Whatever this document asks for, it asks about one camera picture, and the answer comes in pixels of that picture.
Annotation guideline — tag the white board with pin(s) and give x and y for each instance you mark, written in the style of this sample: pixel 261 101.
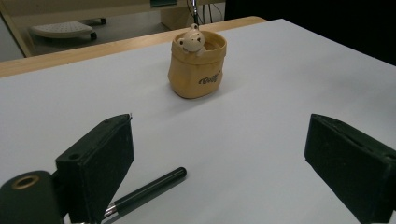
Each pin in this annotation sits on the white board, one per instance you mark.
pixel 249 130

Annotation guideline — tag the black pen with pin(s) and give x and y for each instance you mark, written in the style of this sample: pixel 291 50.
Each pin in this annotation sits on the black pen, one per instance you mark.
pixel 149 189

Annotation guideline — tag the tan holder with bear figure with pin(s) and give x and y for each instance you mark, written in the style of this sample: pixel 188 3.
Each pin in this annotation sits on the tan holder with bear figure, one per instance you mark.
pixel 194 76

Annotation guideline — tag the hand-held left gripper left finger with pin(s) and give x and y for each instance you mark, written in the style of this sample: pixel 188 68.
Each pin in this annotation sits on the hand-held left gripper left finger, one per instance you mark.
pixel 93 161

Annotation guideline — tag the light wooden desk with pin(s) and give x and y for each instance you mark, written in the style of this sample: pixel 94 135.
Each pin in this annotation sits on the light wooden desk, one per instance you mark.
pixel 93 6

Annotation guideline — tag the light wooden table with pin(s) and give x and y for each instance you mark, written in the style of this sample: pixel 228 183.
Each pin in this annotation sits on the light wooden table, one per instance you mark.
pixel 93 51

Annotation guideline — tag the grey footrest with wheels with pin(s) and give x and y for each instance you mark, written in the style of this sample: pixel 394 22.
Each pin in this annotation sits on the grey footrest with wheels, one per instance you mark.
pixel 60 29

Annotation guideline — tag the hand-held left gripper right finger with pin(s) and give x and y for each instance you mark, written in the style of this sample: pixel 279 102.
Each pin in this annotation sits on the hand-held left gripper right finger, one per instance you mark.
pixel 348 165

